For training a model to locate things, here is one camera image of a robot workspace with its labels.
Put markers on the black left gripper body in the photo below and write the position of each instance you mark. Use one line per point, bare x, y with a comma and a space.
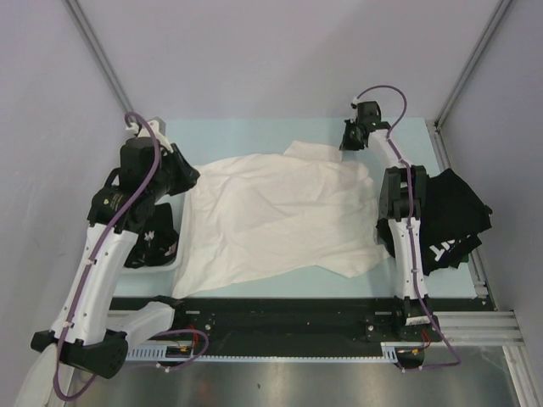
175, 176

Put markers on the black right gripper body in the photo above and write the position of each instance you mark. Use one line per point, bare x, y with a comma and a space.
351, 138

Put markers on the black t shirt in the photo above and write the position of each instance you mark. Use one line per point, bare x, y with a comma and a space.
158, 241

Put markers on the white t shirt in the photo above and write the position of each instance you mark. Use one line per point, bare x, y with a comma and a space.
265, 214

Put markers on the white plastic laundry basket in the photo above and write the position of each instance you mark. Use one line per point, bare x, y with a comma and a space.
176, 205

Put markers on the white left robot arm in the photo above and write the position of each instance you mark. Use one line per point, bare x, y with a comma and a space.
80, 329

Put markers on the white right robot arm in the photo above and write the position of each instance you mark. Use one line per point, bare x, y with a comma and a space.
403, 220

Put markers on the stack of black t shirts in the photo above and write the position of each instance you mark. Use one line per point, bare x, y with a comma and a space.
452, 215

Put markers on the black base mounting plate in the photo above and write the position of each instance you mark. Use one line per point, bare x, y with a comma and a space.
196, 342

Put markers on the left aluminium corner post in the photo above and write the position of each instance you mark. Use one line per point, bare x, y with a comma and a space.
96, 49

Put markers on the aluminium corner post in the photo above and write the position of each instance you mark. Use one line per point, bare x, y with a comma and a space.
96, 49
474, 59

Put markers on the right aluminium corner post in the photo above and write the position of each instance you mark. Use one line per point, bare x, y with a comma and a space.
474, 59

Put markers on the white slotted cable duct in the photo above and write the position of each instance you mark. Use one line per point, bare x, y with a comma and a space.
155, 353

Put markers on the aluminium frame rail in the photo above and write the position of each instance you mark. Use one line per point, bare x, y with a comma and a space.
479, 326

